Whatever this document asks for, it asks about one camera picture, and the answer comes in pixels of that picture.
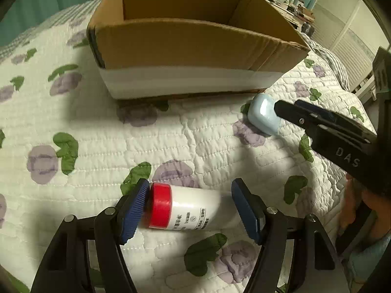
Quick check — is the white vanity table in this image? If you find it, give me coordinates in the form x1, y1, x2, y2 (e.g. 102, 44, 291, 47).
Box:
258, 0, 315, 29

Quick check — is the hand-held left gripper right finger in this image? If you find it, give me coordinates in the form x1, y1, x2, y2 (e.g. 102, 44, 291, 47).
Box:
230, 178, 352, 293

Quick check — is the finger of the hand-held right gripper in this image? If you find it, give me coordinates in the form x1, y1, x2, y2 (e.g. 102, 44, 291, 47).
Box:
274, 99, 371, 151
294, 99, 379, 136

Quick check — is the cardboard box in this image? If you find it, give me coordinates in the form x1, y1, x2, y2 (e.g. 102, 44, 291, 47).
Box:
86, 0, 310, 100

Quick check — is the light blue earbud case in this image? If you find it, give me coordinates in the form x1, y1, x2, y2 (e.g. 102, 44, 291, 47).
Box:
247, 94, 283, 136

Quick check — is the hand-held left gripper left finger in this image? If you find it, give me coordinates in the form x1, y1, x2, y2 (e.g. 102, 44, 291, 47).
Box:
31, 178, 152, 293

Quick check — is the white louvred wardrobe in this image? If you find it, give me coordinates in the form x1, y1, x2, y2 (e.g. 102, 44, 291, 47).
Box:
312, 0, 386, 100

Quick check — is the white floral quilt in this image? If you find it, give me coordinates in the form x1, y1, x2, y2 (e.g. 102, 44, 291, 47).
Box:
0, 20, 376, 293

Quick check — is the person's right hand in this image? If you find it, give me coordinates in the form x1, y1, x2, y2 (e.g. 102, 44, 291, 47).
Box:
337, 174, 377, 236

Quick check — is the white bottle with red cap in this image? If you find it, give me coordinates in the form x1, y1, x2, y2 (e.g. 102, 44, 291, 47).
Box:
143, 183, 242, 233

